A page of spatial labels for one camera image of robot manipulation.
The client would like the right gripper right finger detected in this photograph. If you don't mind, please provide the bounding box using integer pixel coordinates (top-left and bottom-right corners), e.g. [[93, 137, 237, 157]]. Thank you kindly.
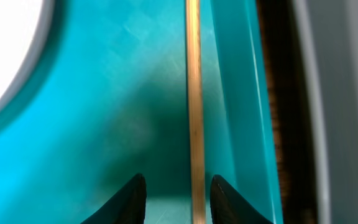
[[210, 175, 272, 224]]

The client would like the teal plastic tray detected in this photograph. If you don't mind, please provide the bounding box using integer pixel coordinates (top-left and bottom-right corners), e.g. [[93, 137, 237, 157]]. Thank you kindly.
[[0, 1, 283, 223]]

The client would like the wooden chopstick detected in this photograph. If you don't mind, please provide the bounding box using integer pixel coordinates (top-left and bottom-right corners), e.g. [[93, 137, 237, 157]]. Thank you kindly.
[[185, 0, 206, 224]]

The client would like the grey bowl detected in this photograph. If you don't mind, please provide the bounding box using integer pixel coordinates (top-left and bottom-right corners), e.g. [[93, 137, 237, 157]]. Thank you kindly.
[[0, 0, 55, 112]]

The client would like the grey dishwasher rack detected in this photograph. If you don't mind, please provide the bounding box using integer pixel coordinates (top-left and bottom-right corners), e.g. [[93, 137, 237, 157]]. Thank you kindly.
[[291, 0, 358, 223]]

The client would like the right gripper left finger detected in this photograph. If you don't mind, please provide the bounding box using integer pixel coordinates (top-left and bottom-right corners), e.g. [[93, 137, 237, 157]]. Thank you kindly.
[[82, 174, 147, 224]]

